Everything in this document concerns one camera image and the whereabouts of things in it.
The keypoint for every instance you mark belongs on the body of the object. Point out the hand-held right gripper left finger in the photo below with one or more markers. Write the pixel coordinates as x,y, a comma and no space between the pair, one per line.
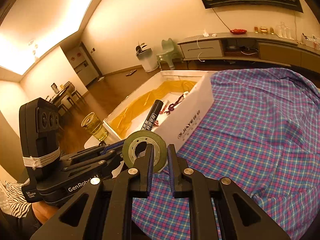
150,170

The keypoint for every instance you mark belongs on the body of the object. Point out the red dish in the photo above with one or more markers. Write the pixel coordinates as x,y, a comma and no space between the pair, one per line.
238,31

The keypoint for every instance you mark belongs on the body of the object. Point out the zebra print cloth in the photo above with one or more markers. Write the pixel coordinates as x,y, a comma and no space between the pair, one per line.
15,200

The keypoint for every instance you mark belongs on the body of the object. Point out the grey television cabinet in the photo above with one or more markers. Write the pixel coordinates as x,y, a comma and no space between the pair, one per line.
275,52

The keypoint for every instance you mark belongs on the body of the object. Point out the cluster of clear glasses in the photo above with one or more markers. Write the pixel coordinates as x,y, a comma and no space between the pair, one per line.
285,31

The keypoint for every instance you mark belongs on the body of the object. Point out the person's left hand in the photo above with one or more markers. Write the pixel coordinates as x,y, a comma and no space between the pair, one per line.
42,212

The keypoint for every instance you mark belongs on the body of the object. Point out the dark potted plant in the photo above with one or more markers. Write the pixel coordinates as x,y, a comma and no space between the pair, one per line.
140,48

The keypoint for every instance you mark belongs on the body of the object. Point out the white cardboard box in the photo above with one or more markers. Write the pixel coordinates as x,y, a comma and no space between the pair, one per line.
190,115

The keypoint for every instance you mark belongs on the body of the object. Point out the white hallway cabinet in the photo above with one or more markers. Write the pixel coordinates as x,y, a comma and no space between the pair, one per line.
85,65

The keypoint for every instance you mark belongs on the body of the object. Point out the dark item on floor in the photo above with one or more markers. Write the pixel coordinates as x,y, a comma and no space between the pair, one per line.
131,72

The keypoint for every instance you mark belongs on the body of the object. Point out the gold bowl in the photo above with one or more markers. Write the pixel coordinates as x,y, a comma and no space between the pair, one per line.
263,30

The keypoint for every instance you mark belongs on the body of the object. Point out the wooden dining table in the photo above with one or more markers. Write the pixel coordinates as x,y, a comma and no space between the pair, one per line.
62,93

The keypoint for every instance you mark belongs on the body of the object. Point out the black marker pen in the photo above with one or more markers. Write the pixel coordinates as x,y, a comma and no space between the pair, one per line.
152,115

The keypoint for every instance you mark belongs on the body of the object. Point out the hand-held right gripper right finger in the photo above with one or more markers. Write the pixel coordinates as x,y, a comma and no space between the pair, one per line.
172,170

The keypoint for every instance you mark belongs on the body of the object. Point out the yellow plastic liner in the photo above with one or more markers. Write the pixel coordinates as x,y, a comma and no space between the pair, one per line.
155,97

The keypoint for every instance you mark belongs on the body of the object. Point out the green plastic chair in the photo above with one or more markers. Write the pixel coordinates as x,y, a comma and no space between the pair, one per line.
168,52

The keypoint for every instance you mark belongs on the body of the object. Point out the white storage box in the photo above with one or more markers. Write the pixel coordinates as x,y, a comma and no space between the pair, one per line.
311,40

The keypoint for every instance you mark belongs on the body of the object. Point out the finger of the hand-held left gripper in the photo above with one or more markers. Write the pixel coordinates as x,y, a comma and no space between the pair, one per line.
105,166
112,147

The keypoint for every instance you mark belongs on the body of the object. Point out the green tape roll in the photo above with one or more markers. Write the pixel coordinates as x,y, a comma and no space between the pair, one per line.
150,137

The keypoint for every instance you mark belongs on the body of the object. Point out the blue pink plaid cloth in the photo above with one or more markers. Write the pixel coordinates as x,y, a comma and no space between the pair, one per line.
250,142

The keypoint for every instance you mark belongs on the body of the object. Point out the wooden dining chair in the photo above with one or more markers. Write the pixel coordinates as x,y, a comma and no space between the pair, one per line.
75,97

